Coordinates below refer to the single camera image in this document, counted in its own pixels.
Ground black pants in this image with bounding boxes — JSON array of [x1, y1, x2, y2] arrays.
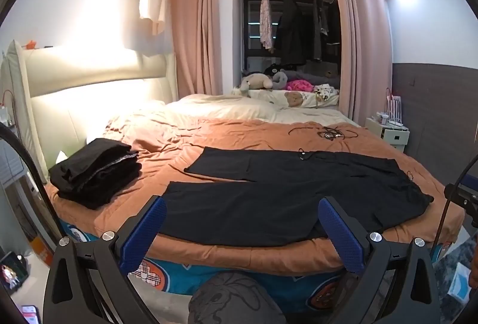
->
[[160, 148, 433, 247]]

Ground stack of folded black clothes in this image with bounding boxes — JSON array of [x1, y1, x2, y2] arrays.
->
[[49, 138, 142, 210]]

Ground white bedside drawer cabinet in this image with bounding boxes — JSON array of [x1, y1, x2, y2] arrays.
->
[[364, 118, 410, 153]]

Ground orange-brown bed blanket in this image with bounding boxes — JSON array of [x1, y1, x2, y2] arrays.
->
[[46, 112, 464, 275]]

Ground blue white packet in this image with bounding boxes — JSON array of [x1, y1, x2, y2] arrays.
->
[[447, 262, 471, 305]]

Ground grey cushion with print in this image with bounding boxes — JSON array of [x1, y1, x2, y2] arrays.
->
[[188, 271, 286, 324]]

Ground bear print pillow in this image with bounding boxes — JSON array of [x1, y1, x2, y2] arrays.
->
[[232, 88, 339, 108]]

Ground cream padded headboard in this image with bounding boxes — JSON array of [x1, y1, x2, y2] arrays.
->
[[1, 41, 178, 179]]

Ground pink fluffy cloth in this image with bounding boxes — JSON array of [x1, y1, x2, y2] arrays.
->
[[286, 79, 314, 93]]

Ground right pink curtain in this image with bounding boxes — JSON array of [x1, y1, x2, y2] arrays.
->
[[337, 0, 392, 125]]

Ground pink curtain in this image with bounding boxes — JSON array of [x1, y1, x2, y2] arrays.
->
[[337, 0, 392, 125], [171, 0, 222, 98]]

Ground grey plush elephant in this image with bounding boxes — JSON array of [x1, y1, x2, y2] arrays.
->
[[271, 71, 288, 90]]

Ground beige plush toy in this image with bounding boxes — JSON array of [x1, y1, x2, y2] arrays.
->
[[239, 73, 273, 96]]

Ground left pink curtain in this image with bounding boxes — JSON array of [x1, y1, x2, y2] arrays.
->
[[171, 0, 222, 98]]

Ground hanging dark coat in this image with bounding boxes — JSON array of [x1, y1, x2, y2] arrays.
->
[[274, 0, 308, 68]]

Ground hanging floral garment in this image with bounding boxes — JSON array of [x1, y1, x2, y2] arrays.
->
[[259, 0, 273, 51]]

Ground tangled black cables on bed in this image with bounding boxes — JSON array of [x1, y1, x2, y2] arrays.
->
[[287, 124, 360, 141]]

